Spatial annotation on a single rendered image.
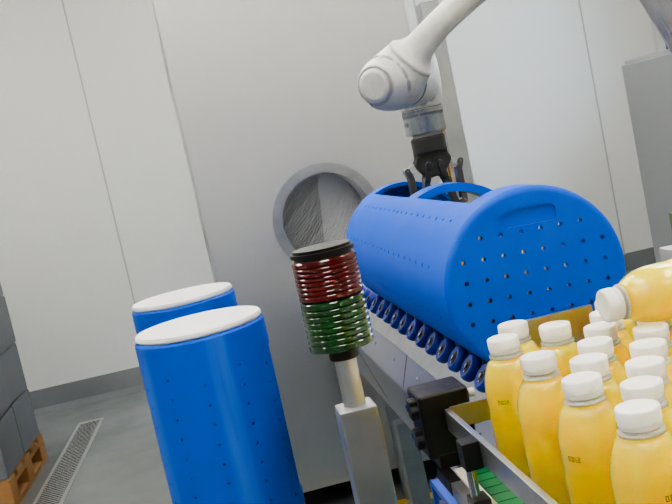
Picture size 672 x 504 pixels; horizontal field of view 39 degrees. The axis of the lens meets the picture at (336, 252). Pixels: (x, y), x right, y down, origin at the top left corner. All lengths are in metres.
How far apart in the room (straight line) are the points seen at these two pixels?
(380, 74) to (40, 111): 4.92
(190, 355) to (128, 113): 4.67
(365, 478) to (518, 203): 0.61
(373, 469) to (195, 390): 1.07
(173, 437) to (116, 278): 4.59
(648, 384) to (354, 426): 0.28
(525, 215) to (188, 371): 0.84
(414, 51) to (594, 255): 0.63
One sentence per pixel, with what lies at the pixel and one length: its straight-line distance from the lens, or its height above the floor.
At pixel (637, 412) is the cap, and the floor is 1.08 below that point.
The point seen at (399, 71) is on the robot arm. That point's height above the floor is 1.46.
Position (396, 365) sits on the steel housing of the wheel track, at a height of 0.87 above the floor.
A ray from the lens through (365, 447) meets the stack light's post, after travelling 0.93.
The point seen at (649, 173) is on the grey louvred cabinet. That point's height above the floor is 0.92.
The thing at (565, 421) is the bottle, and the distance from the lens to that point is 0.97.
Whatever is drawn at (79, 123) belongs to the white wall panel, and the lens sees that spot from 6.58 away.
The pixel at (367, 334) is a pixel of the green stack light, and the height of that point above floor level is 1.17.
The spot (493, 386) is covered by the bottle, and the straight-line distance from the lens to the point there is 1.18.
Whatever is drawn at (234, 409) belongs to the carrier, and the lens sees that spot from 1.99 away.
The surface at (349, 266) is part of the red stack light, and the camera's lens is 0.89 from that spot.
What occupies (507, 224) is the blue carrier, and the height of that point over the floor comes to 1.18.
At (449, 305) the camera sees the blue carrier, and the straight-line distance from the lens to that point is 1.40.
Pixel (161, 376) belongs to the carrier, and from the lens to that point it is 2.01.
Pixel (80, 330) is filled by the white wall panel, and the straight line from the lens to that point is 6.67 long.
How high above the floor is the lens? 1.35
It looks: 6 degrees down
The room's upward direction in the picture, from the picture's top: 12 degrees counter-clockwise
